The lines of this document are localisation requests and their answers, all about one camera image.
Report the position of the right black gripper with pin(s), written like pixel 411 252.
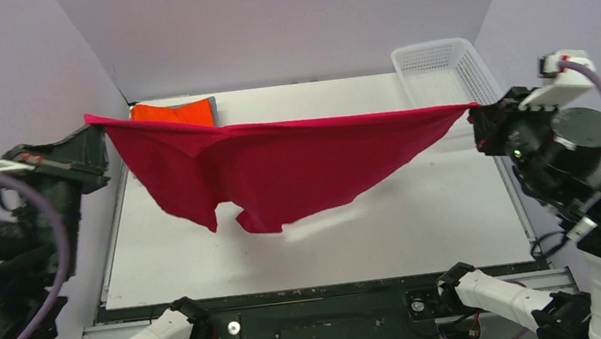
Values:
pixel 494 125

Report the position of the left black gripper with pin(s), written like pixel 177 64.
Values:
pixel 78 163

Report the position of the red t shirt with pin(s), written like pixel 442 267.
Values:
pixel 276 173

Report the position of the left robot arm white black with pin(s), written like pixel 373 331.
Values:
pixel 38 245

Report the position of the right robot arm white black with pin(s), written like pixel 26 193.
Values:
pixel 556 157

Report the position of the white plastic basket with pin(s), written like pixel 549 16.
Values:
pixel 443 72

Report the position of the orange folded t shirt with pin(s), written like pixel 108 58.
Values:
pixel 198 113

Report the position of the grey blue folded t shirt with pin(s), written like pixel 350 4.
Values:
pixel 214 110

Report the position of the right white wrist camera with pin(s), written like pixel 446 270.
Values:
pixel 560 85

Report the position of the aluminium rail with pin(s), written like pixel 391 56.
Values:
pixel 126 333

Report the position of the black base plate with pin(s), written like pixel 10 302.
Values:
pixel 398 308

